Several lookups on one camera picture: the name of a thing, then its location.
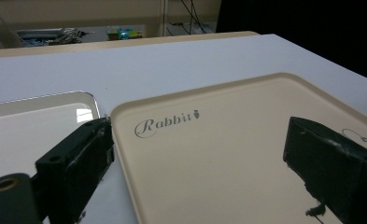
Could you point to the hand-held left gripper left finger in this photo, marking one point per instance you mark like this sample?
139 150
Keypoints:
75 161

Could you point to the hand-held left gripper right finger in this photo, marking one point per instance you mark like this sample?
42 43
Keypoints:
330 161

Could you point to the shiny metal tray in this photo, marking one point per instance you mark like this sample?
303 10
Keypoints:
25 130

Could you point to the beige plastic tray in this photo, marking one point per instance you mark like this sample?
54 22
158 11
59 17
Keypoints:
221 161

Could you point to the patterned cloth bundle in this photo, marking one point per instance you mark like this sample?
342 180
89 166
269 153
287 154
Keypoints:
66 36

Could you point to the grey flat box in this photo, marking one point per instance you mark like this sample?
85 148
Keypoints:
41 33

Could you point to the colourful toy blocks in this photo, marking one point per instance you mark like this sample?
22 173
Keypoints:
122 33

